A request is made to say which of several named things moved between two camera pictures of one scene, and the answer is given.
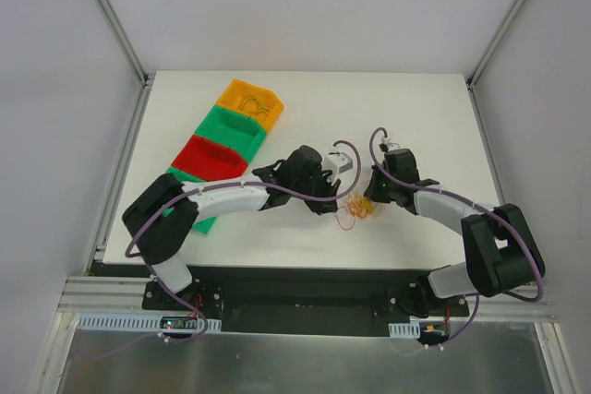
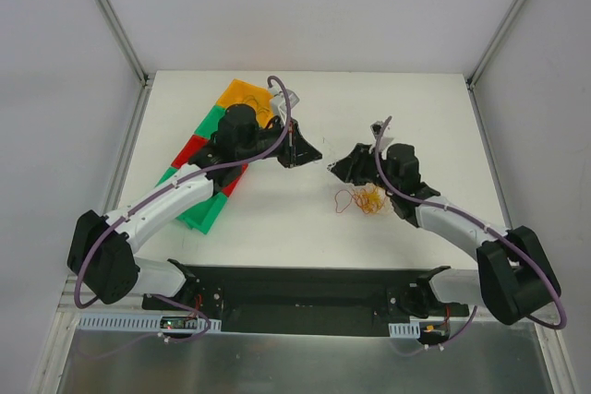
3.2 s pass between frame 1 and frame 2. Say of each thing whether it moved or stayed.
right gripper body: moved
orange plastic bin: stayed
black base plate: stayed
